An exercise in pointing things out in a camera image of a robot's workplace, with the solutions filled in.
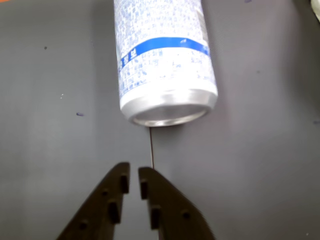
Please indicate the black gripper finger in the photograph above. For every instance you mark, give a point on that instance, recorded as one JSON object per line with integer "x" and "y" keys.
{"x": 95, "y": 215}
{"x": 172, "y": 212}

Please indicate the white blue Milkis can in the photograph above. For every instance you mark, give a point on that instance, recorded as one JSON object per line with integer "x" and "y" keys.
{"x": 162, "y": 50}

